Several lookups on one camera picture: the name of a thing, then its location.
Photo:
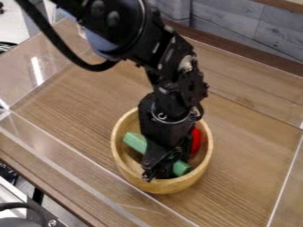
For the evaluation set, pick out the brown wooden bowl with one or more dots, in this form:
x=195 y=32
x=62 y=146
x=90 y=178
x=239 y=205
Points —
x=161 y=180

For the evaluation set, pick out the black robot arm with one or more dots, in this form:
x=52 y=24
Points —
x=124 y=29

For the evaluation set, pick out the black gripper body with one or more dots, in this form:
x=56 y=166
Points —
x=164 y=132

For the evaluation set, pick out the green rectangular block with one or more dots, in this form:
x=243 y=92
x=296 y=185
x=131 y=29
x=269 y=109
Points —
x=137 y=142

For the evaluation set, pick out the red plush ball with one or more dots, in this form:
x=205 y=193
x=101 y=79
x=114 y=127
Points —
x=196 y=141

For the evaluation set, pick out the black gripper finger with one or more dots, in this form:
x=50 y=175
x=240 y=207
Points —
x=152 y=157
x=172 y=166

